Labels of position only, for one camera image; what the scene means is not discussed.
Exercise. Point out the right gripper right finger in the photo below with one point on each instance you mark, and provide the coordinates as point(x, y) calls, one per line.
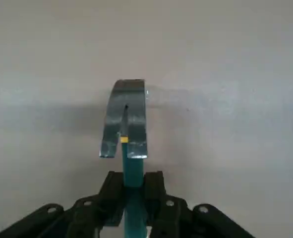
point(156, 196)

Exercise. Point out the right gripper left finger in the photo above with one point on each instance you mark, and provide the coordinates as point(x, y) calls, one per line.
point(104, 205)

